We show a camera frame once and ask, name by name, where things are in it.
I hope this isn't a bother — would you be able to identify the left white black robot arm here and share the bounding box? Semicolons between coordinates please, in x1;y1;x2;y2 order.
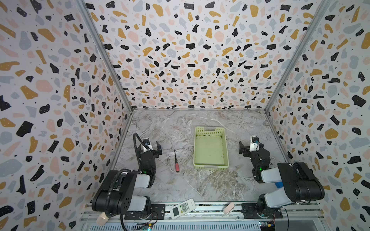
92;139;162;219

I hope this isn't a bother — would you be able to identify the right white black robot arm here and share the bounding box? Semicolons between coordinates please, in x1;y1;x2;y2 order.
239;136;325;218

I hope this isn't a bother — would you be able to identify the light green perforated plastic bin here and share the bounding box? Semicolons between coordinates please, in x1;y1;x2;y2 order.
193;126;229;171

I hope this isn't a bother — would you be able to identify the blue block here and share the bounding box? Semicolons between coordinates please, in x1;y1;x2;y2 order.
275;182;283;189

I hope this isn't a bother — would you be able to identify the white remote control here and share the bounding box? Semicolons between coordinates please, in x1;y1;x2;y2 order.
170;199;196;219

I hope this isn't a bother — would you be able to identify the pink eraser block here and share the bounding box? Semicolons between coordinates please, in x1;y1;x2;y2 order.
223;202;235;215

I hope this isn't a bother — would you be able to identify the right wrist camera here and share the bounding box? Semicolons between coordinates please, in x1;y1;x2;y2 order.
250;136;260;152

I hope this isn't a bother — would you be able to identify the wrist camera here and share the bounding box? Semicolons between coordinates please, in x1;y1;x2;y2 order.
250;136;260;152
143;138;153;152

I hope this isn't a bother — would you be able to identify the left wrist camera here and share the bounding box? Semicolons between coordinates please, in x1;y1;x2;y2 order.
143;138;153;152

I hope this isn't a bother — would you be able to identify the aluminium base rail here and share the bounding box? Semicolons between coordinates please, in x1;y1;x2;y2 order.
78;201;330;231

